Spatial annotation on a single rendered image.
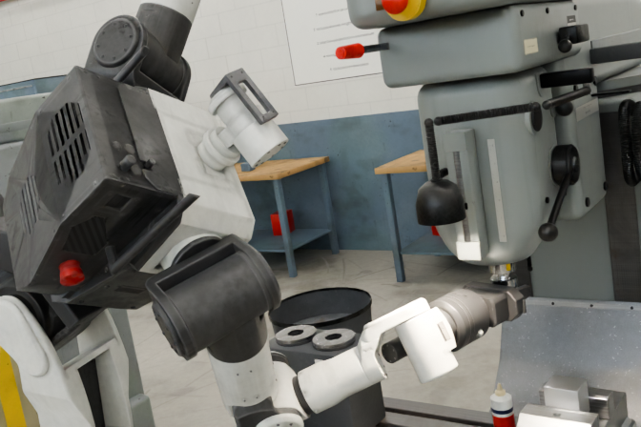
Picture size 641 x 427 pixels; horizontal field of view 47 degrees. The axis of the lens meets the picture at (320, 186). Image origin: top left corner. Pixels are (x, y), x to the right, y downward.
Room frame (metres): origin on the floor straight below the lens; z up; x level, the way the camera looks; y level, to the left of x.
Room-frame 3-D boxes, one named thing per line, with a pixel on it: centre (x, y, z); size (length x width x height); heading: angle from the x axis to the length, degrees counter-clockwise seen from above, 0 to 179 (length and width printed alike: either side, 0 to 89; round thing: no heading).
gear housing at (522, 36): (1.30, -0.32, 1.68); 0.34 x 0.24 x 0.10; 144
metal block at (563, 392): (1.21, -0.37, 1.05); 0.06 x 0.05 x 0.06; 52
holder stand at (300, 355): (1.49, 0.06, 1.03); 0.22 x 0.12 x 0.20; 53
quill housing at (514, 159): (1.27, -0.30, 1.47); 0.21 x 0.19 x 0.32; 54
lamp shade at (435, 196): (1.08, -0.17, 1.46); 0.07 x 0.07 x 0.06
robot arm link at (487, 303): (1.21, -0.23, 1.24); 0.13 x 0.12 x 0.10; 41
